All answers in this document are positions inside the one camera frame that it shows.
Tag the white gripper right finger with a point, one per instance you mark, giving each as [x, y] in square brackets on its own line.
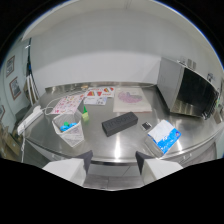
[156, 168]

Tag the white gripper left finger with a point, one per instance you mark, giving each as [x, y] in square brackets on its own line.
[71, 168]

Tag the black glasses case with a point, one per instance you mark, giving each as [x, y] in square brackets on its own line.
[119, 123]

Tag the blue white tissue pack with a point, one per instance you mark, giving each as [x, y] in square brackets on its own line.
[165, 136]

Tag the white mesh basket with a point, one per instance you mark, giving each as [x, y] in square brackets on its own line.
[69, 129]

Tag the blue toy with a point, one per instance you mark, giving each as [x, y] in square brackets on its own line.
[68, 126]

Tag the small black card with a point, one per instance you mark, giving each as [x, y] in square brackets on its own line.
[146, 126]

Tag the green small bottle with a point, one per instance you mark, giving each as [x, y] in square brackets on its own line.
[85, 114]

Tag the white power strip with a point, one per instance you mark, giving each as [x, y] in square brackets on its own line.
[30, 119]

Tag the pink sticker sheet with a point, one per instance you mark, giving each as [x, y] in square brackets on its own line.
[67, 103]

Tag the small white printed sheet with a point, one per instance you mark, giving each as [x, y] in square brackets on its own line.
[95, 100]

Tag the purple pattern paper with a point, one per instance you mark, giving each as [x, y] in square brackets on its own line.
[131, 99]

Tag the red triangle printed sheet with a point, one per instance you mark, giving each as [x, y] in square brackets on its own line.
[100, 91]

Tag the silver microwave oven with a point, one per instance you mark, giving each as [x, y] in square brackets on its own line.
[188, 87]

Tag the framed wall picture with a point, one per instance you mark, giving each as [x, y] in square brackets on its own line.
[10, 66]
[15, 88]

